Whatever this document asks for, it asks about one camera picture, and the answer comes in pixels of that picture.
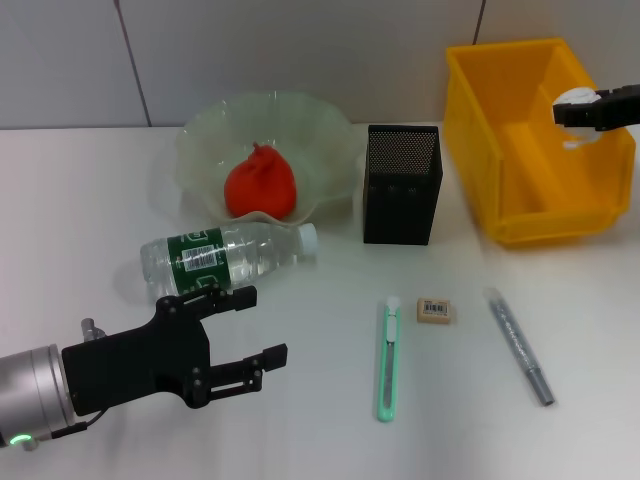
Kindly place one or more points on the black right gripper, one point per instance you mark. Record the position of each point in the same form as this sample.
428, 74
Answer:
625, 112

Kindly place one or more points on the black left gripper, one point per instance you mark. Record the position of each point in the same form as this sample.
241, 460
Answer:
135, 365

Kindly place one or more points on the white paper ball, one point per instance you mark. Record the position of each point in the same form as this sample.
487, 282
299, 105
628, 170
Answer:
575, 95

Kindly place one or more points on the clear green-label water bottle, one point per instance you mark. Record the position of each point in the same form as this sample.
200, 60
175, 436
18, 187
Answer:
225, 255

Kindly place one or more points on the red-orange toy orange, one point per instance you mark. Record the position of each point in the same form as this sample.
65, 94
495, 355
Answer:
260, 185

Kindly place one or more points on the green utility knife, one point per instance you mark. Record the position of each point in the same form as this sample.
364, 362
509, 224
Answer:
387, 365

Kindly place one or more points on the beige eraser with barcode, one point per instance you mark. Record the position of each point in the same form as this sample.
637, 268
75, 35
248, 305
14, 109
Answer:
434, 311

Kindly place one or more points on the black mesh pen holder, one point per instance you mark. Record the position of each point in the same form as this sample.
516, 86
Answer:
400, 200

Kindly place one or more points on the green frosted glass fruit bowl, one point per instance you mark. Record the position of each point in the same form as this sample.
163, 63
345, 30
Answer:
315, 135

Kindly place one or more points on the grey pen in clear wrapper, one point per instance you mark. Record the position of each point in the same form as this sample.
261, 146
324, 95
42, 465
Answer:
520, 350

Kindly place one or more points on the yellow plastic storage bin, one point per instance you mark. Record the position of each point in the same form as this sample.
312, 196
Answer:
530, 165

